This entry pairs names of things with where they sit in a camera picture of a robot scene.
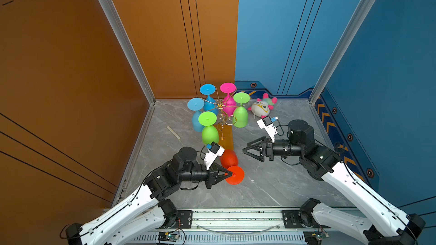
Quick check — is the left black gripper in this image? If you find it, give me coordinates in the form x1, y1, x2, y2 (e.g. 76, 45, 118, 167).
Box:
178, 163, 233, 189

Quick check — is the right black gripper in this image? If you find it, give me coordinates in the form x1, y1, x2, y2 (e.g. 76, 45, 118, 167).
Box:
243, 135, 304, 164

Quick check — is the red wine glass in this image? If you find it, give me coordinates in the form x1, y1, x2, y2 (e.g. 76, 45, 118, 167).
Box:
220, 150, 245, 186

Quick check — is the green wine glass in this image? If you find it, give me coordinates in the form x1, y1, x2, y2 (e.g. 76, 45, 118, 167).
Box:
233, 92, 250, 128
198, 111, 220, 145

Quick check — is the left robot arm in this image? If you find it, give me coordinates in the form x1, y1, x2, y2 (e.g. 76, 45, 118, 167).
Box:
60, 142, 233, 245

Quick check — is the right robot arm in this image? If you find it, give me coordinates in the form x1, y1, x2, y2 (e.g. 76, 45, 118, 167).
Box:
243, 118, 425, 245

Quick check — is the wooden rack base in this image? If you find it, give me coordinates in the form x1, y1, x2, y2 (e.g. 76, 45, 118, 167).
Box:
216, 124, 234, 150

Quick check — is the green wine glass front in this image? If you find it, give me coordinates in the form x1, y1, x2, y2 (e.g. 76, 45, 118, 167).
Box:
198, 111, 220, 145

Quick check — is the pink wine glass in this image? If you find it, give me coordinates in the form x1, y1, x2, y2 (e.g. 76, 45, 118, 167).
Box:
220, 82, 237, 116

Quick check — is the blue wine glass back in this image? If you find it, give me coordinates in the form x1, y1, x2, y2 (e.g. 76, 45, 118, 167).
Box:
200, 84, 219, 115

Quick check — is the blue wine glass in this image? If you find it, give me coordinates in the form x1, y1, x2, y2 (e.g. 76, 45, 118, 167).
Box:
187, 98, 204, 132
200, 84, 219, 115

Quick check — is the blue wine glass left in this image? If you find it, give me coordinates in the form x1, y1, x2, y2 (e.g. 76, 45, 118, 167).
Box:
187, 98, 204, 132

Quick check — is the white plush bird toy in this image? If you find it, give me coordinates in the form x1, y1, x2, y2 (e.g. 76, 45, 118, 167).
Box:
248, 93, 278, 119

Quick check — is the left circuit board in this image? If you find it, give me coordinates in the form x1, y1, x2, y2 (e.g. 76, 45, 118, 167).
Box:
157, 232, 181, 245

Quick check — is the circuit board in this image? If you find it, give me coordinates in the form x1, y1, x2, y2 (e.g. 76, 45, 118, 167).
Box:
157, 232, 181, 245
303, 231, 330, 245

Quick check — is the right circuit board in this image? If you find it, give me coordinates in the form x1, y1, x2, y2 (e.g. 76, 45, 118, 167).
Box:
303, 231, 330, 245

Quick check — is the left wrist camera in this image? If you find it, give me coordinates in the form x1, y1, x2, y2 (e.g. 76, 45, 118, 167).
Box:
204, 142, 225, 170

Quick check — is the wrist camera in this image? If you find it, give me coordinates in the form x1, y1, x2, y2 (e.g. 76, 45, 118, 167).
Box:
204, 142, 225, 170
257, 116, 278, 143

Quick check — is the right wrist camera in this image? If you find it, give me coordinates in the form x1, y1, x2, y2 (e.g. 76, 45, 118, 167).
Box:
257, 116, 278, 143

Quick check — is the gold wire glass rack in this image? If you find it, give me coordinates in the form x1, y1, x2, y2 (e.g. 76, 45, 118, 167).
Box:
201, 90, 238, 127

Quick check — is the aluminium front rail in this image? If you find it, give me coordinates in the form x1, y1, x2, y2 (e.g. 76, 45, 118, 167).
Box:
125, 208, 364, 245

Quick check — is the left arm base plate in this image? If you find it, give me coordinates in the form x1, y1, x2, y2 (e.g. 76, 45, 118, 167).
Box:
161, 210, 193, 230

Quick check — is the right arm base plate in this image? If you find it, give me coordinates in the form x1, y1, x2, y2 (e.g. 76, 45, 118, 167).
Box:
282, 209, 329, 229

